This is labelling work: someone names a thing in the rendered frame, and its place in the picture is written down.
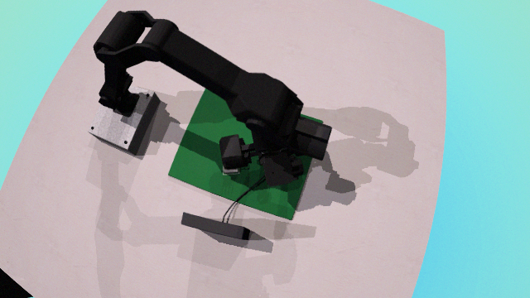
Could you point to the green circuit board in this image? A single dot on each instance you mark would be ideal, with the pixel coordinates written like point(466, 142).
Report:
point(198, 162)

